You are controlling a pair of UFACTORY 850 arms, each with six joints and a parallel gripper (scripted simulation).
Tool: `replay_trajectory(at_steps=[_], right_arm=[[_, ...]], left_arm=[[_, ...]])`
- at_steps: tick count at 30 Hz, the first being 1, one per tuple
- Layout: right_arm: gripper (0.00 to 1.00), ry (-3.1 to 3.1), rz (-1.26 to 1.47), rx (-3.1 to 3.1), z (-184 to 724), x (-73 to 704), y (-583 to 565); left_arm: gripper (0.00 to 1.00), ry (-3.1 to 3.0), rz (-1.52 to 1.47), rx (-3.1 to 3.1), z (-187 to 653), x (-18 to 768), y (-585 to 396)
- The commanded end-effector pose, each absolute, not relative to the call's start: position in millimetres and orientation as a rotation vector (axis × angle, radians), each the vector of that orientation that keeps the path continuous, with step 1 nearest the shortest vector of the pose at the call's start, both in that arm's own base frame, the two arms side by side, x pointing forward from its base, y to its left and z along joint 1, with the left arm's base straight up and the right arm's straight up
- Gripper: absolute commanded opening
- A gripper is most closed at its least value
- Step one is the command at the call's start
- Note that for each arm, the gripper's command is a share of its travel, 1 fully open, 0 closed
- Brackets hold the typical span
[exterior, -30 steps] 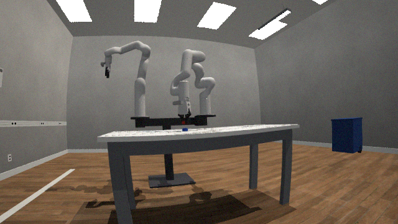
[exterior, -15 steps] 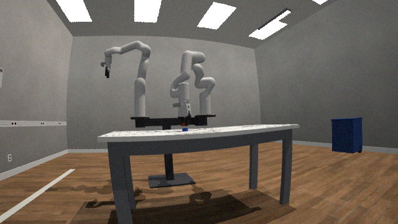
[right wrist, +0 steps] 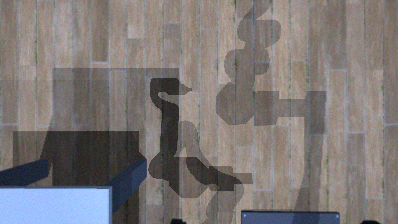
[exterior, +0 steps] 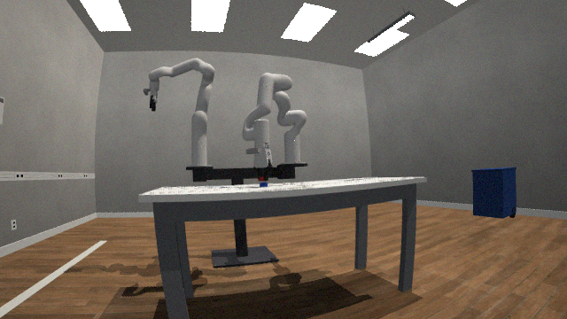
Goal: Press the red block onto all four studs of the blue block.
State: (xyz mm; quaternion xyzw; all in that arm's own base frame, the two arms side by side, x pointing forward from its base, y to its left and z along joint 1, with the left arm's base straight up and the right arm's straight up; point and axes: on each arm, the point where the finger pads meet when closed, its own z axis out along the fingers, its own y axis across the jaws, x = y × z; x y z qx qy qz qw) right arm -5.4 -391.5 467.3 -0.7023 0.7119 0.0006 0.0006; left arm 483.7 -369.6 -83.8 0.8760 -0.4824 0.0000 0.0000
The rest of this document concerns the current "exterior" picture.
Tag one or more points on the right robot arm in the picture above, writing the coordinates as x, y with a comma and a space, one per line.
199, 118

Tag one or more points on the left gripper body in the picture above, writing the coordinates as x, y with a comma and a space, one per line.
261, 159

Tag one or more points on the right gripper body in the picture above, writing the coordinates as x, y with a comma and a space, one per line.
154, 92

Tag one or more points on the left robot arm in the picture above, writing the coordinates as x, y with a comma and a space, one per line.
269, 86

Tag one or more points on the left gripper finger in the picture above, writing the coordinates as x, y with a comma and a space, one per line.
259, 171
265, 176

